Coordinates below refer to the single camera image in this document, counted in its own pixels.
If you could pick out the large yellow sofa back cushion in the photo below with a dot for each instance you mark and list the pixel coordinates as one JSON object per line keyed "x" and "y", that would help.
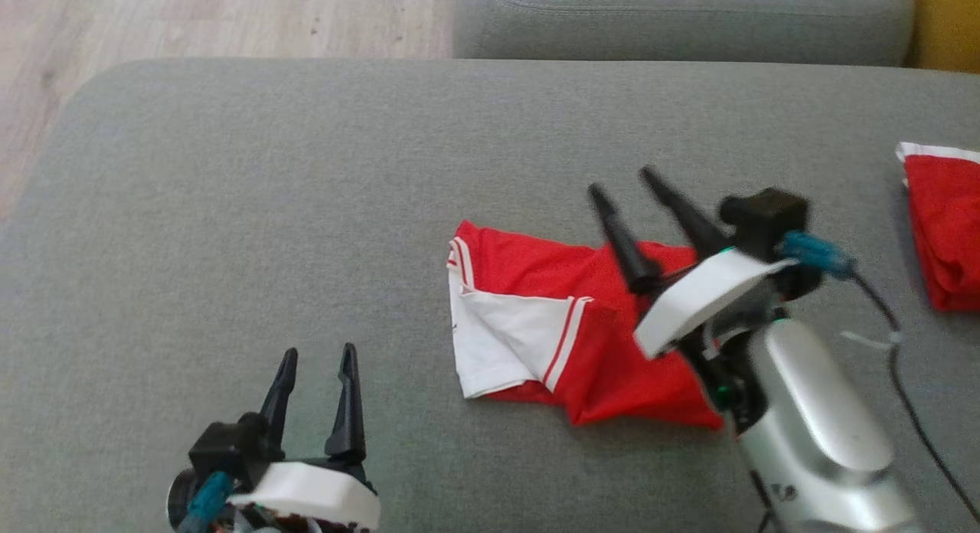
{"x": 949, "y": 20}

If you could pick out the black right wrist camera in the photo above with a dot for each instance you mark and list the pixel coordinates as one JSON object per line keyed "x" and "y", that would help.
{"x": 766, "y": 215}

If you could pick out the large grey sofa seat cushion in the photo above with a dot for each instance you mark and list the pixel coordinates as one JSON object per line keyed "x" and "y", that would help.
{"x": 674, "y": 20}

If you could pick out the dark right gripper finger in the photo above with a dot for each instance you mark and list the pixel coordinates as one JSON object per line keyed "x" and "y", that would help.
{"x": 685, "y": 211}
{"x": 624, "y": 238}

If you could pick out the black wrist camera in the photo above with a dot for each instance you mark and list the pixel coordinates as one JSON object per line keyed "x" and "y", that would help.
{"x": 222, "y": 449}
{"x": 766, "y": 215}

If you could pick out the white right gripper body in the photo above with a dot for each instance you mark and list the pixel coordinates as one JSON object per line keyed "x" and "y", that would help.
{"x": 697, "y": 299}

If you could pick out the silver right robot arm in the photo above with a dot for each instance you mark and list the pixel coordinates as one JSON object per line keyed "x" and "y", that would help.
{"x": 819, "y": 426}

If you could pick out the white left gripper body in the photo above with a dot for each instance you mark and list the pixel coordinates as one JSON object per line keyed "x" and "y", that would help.
{"x": 314, "y": 495}

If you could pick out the red jersey with white trim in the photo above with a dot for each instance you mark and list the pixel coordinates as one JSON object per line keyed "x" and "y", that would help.
{"x": 536, "y": 273}

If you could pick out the red shorts with white stripes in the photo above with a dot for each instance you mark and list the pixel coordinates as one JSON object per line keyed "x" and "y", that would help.
{"x": 945, "y": 227}

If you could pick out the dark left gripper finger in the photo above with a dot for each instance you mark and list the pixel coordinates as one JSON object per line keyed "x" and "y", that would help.
{"x": 279, "y": 403}
{"x": 348, "y": 418}

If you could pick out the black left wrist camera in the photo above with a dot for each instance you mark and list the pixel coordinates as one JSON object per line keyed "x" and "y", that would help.
{"x": 222, "y": 449}

